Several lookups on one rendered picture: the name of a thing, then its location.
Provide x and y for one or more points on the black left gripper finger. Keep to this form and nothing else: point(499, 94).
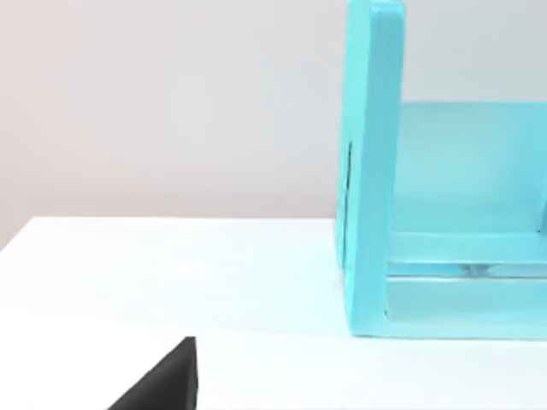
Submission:
point(171, 380)

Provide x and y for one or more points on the light blue rack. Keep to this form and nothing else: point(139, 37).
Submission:
point(448, 192)

